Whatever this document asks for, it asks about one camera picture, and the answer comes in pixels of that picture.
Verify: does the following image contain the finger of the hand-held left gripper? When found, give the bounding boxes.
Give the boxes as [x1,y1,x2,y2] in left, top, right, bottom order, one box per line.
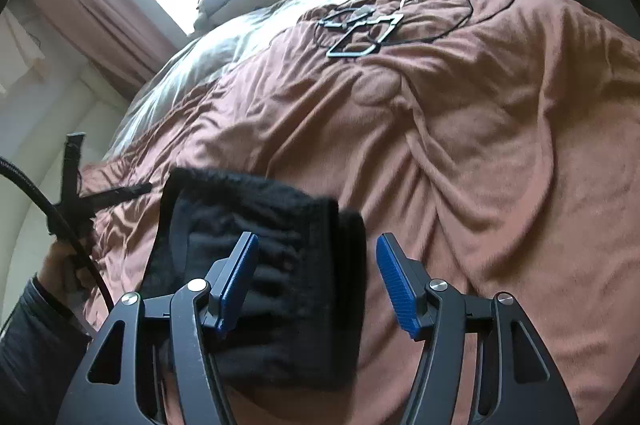
[77,184,153,212]
[59,132,87,208]

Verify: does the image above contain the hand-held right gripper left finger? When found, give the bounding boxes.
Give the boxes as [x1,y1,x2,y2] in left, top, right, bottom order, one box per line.
[55,232,261,425]

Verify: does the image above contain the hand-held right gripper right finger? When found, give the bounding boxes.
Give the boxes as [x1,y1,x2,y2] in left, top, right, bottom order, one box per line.
[375,232,581,425]

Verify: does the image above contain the black pants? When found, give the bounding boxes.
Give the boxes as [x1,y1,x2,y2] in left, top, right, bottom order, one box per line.
[142,168,368,393]

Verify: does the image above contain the person's left forearm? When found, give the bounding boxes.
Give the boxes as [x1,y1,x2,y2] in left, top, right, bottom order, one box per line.
[0,275,98,425]

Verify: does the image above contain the person's left hand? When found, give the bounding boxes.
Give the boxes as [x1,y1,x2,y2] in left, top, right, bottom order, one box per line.
[37,242,96,306]

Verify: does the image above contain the white padded headboard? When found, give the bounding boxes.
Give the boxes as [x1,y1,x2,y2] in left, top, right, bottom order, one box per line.
[0,70,131,286]

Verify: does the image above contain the brown blanket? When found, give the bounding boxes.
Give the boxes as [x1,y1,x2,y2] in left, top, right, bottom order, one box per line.
[82,0,640,425]

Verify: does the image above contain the pink brown curtain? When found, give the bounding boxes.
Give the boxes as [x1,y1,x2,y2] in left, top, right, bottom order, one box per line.
[22,0,178,98]

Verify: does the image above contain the pale grey duvet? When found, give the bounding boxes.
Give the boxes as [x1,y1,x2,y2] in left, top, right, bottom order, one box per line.
[107,0,426,156]

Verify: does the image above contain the black braided cable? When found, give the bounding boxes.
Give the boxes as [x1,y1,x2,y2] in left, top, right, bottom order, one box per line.
[0,156,118,321]

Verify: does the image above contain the thin black cable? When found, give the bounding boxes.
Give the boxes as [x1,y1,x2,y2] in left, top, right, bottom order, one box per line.
[315,0,518,48]

